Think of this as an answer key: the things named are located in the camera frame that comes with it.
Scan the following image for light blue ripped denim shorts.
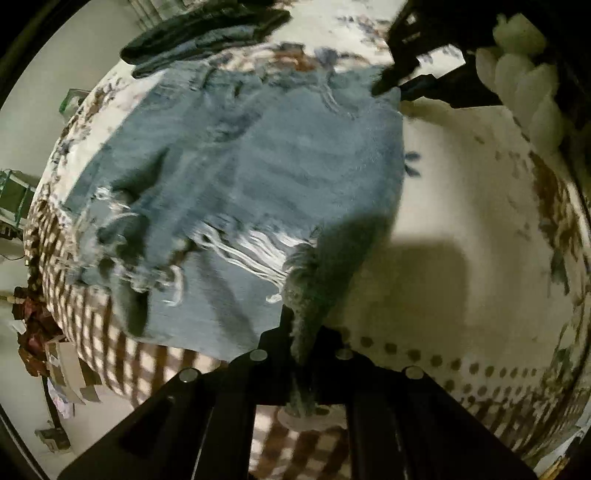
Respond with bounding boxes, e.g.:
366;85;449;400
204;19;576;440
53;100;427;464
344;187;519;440
64;62;406;366

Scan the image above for white gloved right hand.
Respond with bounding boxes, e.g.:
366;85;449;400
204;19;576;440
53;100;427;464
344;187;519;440
476;13;564;157

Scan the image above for folded dark jeans stack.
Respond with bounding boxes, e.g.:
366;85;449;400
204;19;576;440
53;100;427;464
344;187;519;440
120;1;291;79

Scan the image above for green rack with clutter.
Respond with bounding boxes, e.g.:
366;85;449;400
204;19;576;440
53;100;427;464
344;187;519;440
0;169;36;240

